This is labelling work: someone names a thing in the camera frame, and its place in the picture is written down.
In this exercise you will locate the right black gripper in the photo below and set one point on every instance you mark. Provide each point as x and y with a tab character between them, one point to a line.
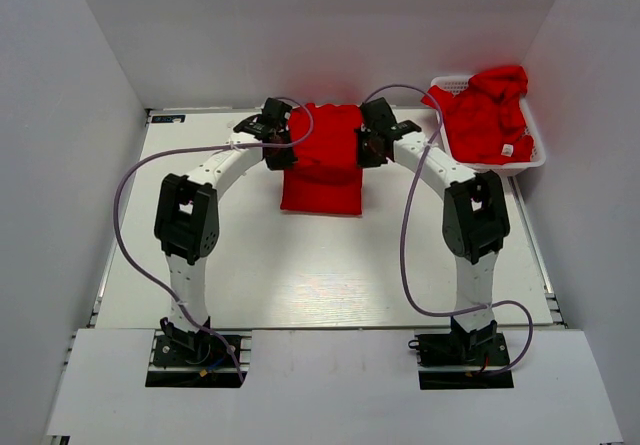
365	161

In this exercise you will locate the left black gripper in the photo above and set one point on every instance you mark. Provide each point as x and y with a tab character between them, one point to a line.
284	162

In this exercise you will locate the red t shirt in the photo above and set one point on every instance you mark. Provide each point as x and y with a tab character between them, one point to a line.
325	178

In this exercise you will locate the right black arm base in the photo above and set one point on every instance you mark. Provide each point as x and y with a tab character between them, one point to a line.
443	364

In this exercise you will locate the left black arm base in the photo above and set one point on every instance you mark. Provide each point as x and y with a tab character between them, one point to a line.
173	366

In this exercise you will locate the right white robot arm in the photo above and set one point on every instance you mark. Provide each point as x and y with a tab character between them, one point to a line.
474	221

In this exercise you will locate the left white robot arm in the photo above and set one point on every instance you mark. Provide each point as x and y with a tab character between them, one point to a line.
187	218

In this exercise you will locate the red t shirts in basket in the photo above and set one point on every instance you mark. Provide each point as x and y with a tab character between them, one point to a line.
484	123

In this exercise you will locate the blue table label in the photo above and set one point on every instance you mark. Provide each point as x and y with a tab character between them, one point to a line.
165	119

